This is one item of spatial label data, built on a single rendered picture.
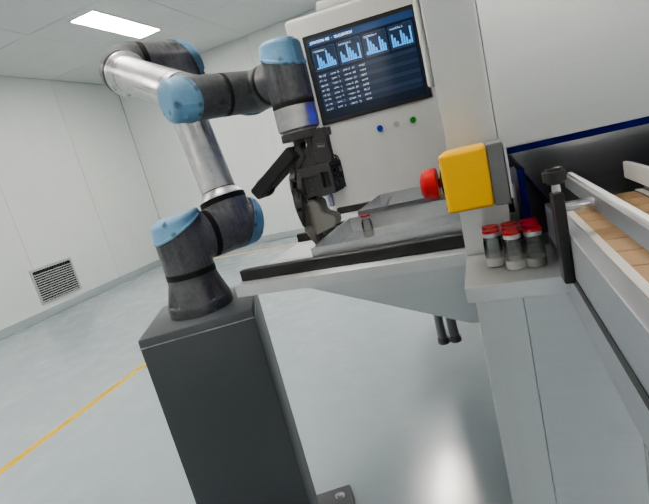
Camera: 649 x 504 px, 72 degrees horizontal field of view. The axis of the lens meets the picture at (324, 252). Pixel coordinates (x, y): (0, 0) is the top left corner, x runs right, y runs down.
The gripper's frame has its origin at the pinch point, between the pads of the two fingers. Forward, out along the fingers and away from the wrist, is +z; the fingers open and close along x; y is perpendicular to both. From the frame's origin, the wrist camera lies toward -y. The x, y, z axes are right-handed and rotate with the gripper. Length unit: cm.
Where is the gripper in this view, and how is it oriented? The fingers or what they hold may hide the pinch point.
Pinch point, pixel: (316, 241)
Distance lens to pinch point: 83.9
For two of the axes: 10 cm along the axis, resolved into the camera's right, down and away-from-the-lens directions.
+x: 3.1, -2.7, 9.1
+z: 2.3, 9.5, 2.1
